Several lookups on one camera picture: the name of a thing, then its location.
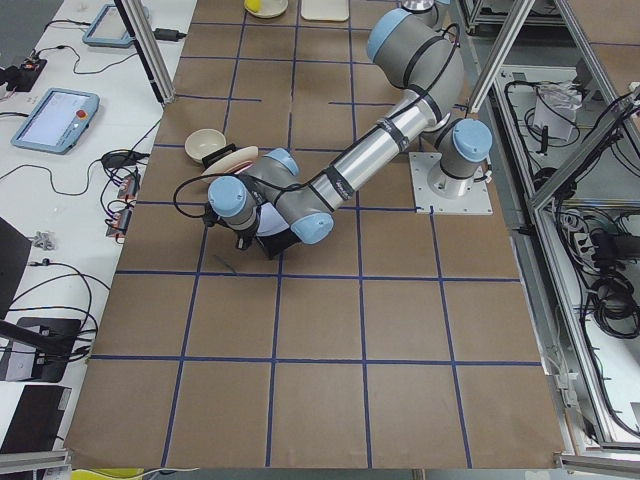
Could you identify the aluminium frame post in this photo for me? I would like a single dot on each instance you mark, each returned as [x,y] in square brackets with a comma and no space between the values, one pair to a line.
[139,29]

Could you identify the blue plate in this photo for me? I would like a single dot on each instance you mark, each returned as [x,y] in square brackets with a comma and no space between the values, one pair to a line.
[271,221]

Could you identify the black power adapter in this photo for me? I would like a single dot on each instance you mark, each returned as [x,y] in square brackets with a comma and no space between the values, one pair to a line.
[172,35]

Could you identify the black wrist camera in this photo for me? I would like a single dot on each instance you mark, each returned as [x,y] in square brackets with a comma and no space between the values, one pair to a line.
[210,217]

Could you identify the pink plate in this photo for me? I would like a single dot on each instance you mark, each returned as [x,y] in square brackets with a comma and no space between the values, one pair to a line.
[244,166]

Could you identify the black dish rack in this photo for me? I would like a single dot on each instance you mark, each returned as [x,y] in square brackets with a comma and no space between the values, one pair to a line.
[236,197]

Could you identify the cream plate in rack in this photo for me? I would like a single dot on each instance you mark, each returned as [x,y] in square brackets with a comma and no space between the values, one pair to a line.
[230,162]

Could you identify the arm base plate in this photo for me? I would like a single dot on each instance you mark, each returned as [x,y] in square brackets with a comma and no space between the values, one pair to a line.
[436,193]

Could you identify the cream plate with lemon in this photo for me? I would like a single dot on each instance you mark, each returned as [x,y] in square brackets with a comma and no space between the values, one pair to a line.
[271,9]

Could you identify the yellow lemon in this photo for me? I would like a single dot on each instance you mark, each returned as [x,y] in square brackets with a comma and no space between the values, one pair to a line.
[253,6]

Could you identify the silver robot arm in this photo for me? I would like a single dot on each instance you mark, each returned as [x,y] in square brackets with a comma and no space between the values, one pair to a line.
[428,68]
[430,12]

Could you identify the white rectangular tray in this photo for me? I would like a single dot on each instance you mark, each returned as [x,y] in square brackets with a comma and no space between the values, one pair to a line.
[325,10]

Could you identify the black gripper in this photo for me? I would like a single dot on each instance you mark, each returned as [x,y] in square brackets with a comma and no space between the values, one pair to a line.
[244,234]

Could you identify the far teach pendant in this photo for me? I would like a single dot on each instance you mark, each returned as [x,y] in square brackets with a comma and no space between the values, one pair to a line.
[107,30]

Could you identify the teach pendant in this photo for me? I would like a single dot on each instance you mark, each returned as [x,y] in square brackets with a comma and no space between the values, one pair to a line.
[107,30]
[57,122]

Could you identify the near teach pendant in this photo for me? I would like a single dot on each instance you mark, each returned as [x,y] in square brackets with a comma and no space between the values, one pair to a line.
[57,122]

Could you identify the cream bowl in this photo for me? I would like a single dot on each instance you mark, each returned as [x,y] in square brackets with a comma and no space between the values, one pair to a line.
[204,142]

